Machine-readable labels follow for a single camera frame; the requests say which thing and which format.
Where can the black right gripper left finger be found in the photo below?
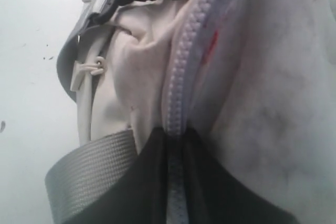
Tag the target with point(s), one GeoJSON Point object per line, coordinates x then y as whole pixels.
{"type": "Point", "coordinates": [106, 181]}

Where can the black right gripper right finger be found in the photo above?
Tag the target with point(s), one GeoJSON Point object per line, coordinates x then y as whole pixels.
{"type": "Point", "coordinates": [213, 195]}

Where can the white fabric duffel bag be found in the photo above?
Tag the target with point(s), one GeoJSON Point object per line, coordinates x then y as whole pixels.
{"type": "Point", "coordinates": [254, 78]}

